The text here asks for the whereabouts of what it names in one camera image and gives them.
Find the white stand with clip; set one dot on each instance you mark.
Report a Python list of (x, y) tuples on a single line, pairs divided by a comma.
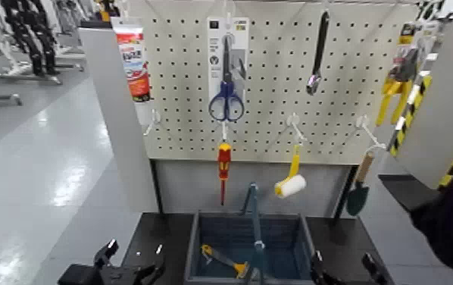
[(363, 122)]

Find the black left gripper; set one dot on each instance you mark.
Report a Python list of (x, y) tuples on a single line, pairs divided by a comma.
[(91, 275)]

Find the yellow black background machine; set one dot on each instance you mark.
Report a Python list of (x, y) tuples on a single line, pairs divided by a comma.
[(105, 16)]

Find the blue scissors on white card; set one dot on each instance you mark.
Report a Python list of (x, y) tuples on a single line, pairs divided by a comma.
[(226, 85)]

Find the white round-base stand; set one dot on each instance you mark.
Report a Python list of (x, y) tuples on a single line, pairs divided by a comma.
[(295, 121)]

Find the grey rack back panel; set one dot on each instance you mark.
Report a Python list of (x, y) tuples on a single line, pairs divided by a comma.
[(194, 183)]

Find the white perforated pegboard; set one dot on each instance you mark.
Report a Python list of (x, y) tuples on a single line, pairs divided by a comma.
[(274, 99)]

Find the red yellow screwdriver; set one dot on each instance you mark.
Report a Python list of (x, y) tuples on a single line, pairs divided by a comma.
[(224, 159)]

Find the red white sealant tube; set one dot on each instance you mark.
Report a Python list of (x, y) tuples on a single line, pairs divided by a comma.
[(133, 59)]

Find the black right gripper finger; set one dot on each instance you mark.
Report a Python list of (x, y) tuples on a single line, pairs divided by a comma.
[(318, 270), (373, 270)]

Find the black robot on stand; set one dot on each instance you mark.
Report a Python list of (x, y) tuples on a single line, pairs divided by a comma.
[(31, 43)]

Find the grey panel with hazard tape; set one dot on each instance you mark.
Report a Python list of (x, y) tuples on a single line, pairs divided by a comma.
[(445, 99)]

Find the black adjustable wrench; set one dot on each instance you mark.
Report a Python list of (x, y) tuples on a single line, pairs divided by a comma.
[(321, 43)]

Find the white pegboard hook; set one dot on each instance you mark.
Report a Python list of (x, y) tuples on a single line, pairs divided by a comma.
[(155, 117), (223, 133)]

